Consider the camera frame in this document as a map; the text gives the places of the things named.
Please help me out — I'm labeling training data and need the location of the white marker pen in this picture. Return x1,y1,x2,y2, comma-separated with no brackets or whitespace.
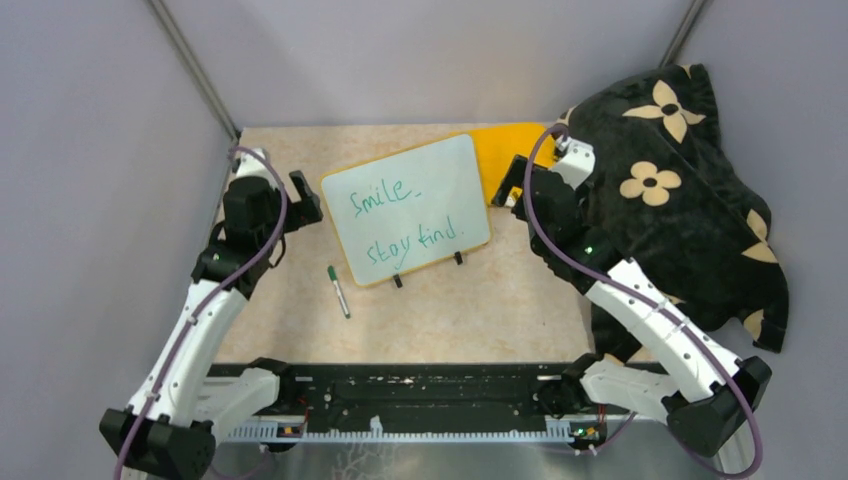
329,278,351,319

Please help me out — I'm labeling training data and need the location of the yellow-framed whiteboard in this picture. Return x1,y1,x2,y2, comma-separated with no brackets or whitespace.
320,134,492,287

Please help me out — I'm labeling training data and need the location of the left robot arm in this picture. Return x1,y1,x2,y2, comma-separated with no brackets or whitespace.
99,170,323,479

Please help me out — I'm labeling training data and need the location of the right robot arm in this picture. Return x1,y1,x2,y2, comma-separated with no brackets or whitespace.
492,156,772,465

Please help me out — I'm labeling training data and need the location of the folded yellow cloth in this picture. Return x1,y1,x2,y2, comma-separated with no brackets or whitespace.
460,123,546,205

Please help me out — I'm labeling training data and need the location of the black floral blanket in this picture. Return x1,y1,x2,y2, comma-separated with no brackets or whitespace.
559,64,789,353

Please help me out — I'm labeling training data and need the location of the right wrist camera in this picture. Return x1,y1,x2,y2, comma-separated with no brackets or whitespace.
549,135,596,189

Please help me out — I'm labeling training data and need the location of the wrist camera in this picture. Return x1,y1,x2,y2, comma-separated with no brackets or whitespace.
549,135,596,189
234,148,274,183

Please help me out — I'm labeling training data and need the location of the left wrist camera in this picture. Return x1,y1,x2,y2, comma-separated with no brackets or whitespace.
234,148,274,183

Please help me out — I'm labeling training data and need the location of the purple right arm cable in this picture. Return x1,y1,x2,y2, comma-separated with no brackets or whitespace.
521,123,764,480

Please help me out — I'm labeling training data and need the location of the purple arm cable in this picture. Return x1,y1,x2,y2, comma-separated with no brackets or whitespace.
112,145,290,480
521,123,764,480

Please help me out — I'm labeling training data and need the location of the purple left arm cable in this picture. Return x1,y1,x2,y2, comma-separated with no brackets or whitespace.
112,145,290,480

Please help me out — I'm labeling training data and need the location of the left metal corner post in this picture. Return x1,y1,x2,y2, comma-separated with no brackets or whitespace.
145,0,241,143

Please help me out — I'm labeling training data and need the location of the metal corner post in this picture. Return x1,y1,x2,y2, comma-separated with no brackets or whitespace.
658,0,710,68
145,0,241,143

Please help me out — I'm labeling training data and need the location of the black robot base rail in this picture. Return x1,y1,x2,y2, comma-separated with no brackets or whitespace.
226,359,617,454

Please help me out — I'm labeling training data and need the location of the right metal corner post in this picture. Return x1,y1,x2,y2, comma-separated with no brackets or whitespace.
658,0,710,68

